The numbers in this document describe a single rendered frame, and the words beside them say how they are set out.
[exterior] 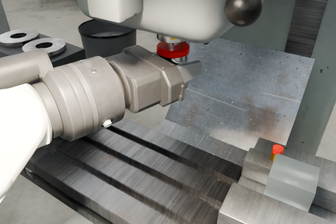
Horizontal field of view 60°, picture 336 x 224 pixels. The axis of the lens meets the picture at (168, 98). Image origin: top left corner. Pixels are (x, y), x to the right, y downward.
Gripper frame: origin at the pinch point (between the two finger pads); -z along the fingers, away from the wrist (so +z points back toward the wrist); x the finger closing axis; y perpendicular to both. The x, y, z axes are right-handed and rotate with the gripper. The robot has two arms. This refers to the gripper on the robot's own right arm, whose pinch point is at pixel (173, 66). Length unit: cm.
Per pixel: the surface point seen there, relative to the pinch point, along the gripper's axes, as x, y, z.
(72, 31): 358, 122, -117
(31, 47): 34.2, 5.6, 11.2
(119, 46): 159, 69, -79
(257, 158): -12.3, 14.3, -8.1
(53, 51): 29.1, 5.6, 8.2
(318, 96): -6.2, 18.2, -41.4
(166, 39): -1.2, -5.1, 2.2
